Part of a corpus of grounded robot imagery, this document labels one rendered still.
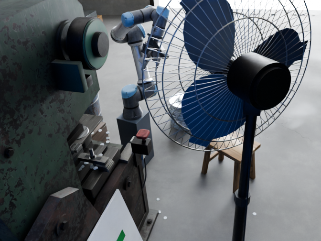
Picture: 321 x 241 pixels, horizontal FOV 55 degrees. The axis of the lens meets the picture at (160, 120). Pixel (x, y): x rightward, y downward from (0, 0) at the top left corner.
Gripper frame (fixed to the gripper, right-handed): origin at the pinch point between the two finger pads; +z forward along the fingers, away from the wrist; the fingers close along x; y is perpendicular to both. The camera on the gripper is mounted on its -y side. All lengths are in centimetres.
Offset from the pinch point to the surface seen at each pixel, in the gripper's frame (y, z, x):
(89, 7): 388, 32, -314
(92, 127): 2.7, 31.4, 35.4
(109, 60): 185, 67, -174
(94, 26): -17, -27, 67
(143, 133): -21.9, 25.0, 23.9
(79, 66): -22, -14, 75
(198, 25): -57, -38, 69
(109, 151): -13, 37, 37
